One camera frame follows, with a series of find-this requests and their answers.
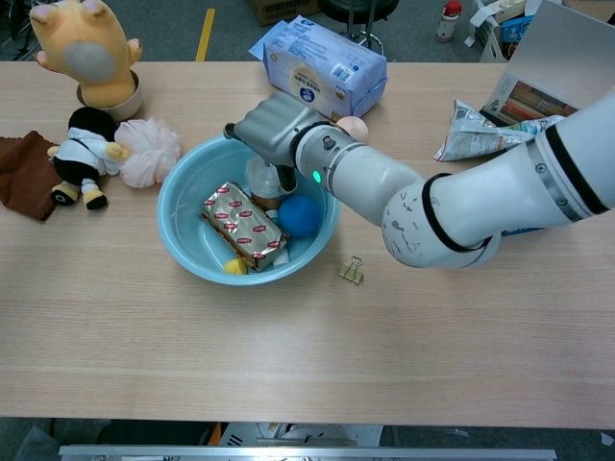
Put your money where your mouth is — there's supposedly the peach coloured ball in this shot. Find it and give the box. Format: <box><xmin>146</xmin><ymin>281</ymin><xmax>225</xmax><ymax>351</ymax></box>
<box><xmin>335</xmin><ymin>115</ymin><xmax>370</xmax><ymax>143</ymax></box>

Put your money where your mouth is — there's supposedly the white open carton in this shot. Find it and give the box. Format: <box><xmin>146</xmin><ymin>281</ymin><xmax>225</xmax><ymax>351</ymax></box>
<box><xmin>463</xmin><ymin>0</ymin><xmax>544</xmax><ymax>63</ymax></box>

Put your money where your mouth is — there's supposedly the crumpled silver snack bag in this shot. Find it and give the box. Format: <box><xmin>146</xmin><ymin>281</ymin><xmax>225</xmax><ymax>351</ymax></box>
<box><xmin>432</xmin><ymin>99</ymin><xmax>566</xmax><ymax>162</ymax></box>

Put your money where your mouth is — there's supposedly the grey black right robot hand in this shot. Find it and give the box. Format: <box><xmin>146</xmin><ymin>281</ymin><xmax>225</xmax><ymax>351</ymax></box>
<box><xmin>223</xmin><ymin>90</ymin><xmax>332</xmax><ymax>196</ymax></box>

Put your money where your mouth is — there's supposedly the blue snack package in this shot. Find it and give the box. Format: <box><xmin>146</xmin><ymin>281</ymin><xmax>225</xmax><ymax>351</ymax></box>
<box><xmin>502</xmin><ymin>16</ymin><xmax>535</xmax><ymax>57</ymax></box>

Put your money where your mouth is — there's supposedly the red-capped white bottle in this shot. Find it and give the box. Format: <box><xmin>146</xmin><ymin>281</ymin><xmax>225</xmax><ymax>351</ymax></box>
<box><xmin>435</xmin><ymin>0</ymin><xmax>463</xmax><ymax>43</ymax></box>

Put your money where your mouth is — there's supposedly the blue rubber ball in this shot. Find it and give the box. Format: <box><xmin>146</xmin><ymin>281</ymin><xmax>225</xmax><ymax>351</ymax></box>
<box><xmin>277</xmin><ymin>194</ymin><xmax>322</xmax><ymax>239</ymax></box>

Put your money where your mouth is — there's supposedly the brown cardboard box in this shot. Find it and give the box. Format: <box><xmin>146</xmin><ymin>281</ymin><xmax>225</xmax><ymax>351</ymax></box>
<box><xmin>247</xmin><ymin>0</ymin><xmax>321</xmax><ymax>26</ymax></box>

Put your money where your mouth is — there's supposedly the beige round bowl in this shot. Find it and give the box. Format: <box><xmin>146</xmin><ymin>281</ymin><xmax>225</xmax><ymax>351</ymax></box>
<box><xmin>76</xmin><ymin>70</ymin><xmax>144</xmax><ymax>122</ymax></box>

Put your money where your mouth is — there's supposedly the gold binder clip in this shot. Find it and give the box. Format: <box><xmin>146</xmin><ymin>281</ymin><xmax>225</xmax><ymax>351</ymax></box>
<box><xmin>338</xmin><ymin>255</ymin><xmax>365</xmax><ymax>285</ymax></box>

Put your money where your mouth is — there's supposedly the clear lidded spice jar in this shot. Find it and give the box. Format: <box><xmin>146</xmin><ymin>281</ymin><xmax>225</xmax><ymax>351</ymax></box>
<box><xmin>244</xmin><ymin>156</ymin><xmax>289</xmax><ymax>212</ymax></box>

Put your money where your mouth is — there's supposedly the black stool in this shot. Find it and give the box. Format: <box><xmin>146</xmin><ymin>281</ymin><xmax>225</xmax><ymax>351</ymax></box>
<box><xmin>316</xmin><ymin>0</ymin><xmax>401</xmax><ymax>54</ymax></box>

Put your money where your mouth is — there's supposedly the open cardboard box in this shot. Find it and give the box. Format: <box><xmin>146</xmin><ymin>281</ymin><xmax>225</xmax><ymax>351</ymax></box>
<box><xmin>479</xmin><ymin>0</ymin><xmax>615</xmax><ymax>129</ymax></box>

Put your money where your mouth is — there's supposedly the black-haired plush doll white shirt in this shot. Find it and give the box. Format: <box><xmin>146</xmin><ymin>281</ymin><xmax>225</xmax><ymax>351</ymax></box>
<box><xmin>46</xmin><ymin>106</ymin><xmax>132</xmax><ymax>211</ymax></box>

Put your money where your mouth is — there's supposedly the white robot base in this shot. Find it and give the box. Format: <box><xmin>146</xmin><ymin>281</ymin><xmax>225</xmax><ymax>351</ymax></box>
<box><xmin>218</xmin><ymin>421</ymin><xmax>383</xmax><ymax>448</ymax></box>

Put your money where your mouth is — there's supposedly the white pink bath pouf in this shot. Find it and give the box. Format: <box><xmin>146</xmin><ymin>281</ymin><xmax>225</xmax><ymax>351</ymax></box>
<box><xmin>113</xmin><ymin>117</ymin><xmax>183</xmax><ymax>189</ymax></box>

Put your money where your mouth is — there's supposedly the light blue plastic basin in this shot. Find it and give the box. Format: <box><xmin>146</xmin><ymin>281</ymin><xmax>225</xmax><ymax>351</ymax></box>
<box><xmin>157</xmin><ymin>134</ymin><xmax>341</xmax><ymax>287</ymax></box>

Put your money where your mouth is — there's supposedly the light blue tissue pack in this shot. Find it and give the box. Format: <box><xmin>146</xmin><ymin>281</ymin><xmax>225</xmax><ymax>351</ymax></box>
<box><xmin>248</xmin><ymin>14</ymin><xmax>388</xmax><ymax>121</ymax></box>

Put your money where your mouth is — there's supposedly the brown cloth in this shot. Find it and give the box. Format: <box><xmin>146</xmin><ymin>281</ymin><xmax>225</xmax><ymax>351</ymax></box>
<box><xmin>0</xmin><ymin>130</ymin><xmax>63</xmax><ymax>222</ymax></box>

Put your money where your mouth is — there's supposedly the yellow plush paw toy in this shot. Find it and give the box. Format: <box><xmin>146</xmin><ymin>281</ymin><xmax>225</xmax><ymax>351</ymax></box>
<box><xmin>29</xmin><ymin>0</ymin><xmax>143</xmax><ymax>109</ymax></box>

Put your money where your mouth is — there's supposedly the gold foil biscuit pack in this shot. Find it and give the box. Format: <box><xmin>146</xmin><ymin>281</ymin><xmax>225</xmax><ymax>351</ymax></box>
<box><xmin>199</xmin><ymin>181</ymin><xmax>292</xmax><ymax>274</ymax></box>

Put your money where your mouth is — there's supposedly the aluminium profile rail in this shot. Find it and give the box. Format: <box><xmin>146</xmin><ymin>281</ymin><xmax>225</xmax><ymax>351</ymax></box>
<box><xmin>58</xmin><ymin>445</ymin><xmax>557</xmax><ymax>461</ymax></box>

